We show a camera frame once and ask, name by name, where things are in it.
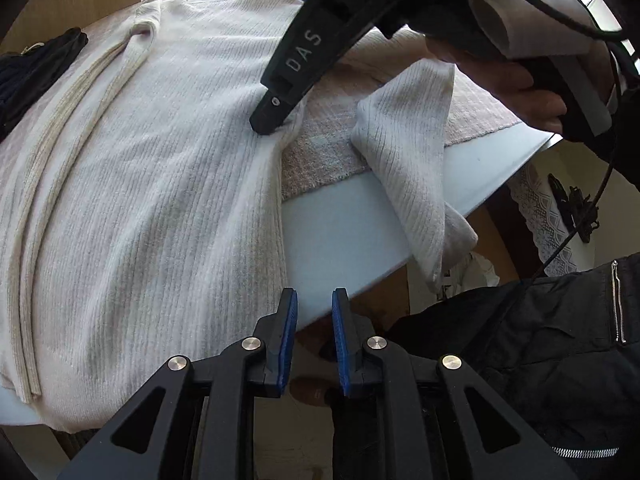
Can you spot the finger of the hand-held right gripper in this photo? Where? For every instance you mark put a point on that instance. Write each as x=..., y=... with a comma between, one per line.
x=272, y=110

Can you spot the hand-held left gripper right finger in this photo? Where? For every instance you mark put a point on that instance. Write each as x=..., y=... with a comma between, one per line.
x=342, y=345

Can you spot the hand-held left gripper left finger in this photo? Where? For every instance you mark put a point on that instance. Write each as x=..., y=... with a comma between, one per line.
x=287, y=345

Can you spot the cream knit cardigan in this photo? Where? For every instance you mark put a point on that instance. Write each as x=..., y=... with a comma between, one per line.
x=150, y=185

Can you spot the person's right hand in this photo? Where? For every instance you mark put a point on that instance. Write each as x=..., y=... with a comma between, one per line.
x=505, y=80

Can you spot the pink checked blanket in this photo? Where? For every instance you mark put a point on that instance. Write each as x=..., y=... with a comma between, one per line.
x=325, y=160

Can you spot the white lace cloth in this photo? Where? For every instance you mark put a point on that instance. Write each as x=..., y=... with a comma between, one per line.
x=540, y=220

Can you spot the dark navy garment pile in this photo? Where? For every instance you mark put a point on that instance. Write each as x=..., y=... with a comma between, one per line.
x=35, y=75

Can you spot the dark hanging object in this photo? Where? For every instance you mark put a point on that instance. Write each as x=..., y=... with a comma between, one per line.
x=575, y=205

